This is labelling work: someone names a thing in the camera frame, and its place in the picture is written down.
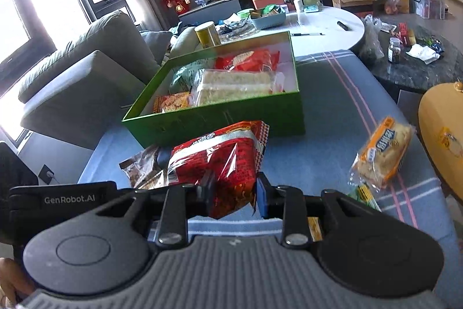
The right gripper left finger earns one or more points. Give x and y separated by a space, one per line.
183 202

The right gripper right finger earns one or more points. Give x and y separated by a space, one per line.
286 203

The brown nut snack bag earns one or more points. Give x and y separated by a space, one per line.
147 170

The red cake packet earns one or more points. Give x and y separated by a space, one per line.
225 162

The yellow green snack packet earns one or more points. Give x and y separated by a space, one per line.
362 194

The orange packaged bread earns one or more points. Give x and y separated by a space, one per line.
378 161

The white sliced bread bag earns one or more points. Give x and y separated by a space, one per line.
218 86

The green snack bag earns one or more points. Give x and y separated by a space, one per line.
184 77

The red chip bag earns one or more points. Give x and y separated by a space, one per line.
249 61

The red yellow snack bag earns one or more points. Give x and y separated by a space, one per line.
173 102

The operator hand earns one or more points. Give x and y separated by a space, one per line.
15 283

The green cardboard box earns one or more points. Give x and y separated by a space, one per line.
282 111

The blue striped table cloth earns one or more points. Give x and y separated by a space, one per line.
316 131

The grey sofa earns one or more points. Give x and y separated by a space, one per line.
75 94

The black pen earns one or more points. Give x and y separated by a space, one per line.
306 34

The yellow tin can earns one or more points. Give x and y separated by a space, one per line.
207 35

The white round coffee table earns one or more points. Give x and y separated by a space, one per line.
324 21

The yellow wooden stool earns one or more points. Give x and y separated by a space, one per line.
440 124

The black marker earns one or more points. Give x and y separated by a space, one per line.
343 26

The blue plastic basket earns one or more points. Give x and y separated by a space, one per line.
271 20

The dark glass jar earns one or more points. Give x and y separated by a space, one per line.
394 50

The dark marble round table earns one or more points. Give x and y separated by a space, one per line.
435 58

